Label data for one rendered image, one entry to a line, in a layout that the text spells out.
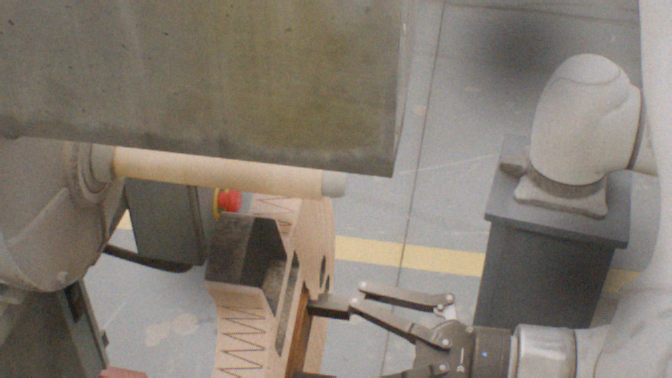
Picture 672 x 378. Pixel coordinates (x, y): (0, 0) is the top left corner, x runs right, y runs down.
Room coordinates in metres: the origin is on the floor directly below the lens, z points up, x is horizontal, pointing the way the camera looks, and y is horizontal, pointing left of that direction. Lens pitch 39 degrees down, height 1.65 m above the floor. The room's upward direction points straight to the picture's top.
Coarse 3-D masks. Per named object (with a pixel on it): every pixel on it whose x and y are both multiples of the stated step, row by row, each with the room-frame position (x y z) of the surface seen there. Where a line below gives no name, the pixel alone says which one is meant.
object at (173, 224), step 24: (144, 192) 0.73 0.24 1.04; (168, 192) 0.73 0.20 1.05; (192, 192) 0.72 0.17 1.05; (216, 192) 0.78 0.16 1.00; (144, 216) 0.73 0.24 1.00; (168, 216) 0.73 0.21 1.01; (192, 216) 0.72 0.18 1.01; (216, 216) 0.77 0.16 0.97; (144, 240) 0.73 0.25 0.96; (168, 240) 0.73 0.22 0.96; (192, 240) 0.72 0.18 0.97; (144, 264) 0.75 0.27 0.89; (168, 264) 0.76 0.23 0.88; (192, 264) 0.72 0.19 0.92
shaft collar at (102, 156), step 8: (96, 144) 0.52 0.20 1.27; (96, 152) 0.52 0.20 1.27; (104, 152) 0.51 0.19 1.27; (112, 152) 0.52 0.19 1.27; (96, 160) 0.51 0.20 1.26; (104, 160) 0.51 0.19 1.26; (112, 160) 0.51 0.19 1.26; (96, 168) 0.51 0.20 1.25; (104, 168) 0.51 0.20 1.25; (112, 168) 0.51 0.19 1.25; (96, 176) 0.51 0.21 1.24; (104, 176) 0.51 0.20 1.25; (112, 176) 0.51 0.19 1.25; (120, 176) 0.52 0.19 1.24
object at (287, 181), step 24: (120, 168) 0.51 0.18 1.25; (144, 168) 0.51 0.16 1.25; (168, 168) 0.51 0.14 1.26; (192, 168) 0.50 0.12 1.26; (216, 168) 0.50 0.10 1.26; (240, 168) 0.50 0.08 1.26; (264, 168) 0.50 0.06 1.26; (288, 168) 0.49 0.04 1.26; (264, 192) 0.49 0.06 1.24; (288, 192) 0.48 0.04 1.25; (312, 192) 0.48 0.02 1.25
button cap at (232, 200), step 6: (222, 192) 0.80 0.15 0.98; (228, 192) 0.79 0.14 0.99; (234, 192) 0.79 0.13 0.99; (240, 192) 0.80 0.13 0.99; (222, 198) 0.79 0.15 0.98; (228, 198) 0.78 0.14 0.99; (234, 198) 0.78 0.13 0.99; (240, 198) 0.80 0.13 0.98; (222, 204) 0.79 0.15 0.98; (228, 204) 0.78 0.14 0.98; (234, 204) 0.78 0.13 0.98; (240, 204) 0.80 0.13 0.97; (228, 210) 0.77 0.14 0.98; (234, 210) 0.78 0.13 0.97
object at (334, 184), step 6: (324, 174) 0.49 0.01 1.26; (330, 174) 0.49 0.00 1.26; (336, 174) 0.49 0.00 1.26; (342, 174) 0.49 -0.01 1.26; (348, 174) 0.50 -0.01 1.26; (324, 180) 0.49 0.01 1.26; (330, 180) 0.49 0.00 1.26; (336, 180) 0.49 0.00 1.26; (342, 180) 0.49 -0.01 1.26; (348, 180) 0.50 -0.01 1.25; (324, 186) 0.48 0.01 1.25; (330, 186) 0.48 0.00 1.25; (336, 186) 0.48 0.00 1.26; (342, 186) 0.48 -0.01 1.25; (324, 192) 0.48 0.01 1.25; (330, 192) 0.48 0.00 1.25; (336, 192) 0.48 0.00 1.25; (342, 192) 0.48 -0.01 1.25
